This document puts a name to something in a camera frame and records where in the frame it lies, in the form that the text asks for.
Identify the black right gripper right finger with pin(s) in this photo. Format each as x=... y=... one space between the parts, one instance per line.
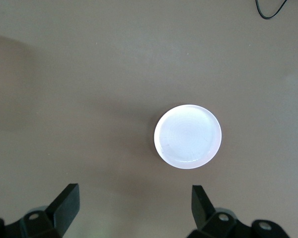
x=201 y=208

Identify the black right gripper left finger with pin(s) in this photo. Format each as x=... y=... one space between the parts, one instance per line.
x=64 y=205

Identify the pink round plate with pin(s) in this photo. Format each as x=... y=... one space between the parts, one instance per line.
x=188 y=136

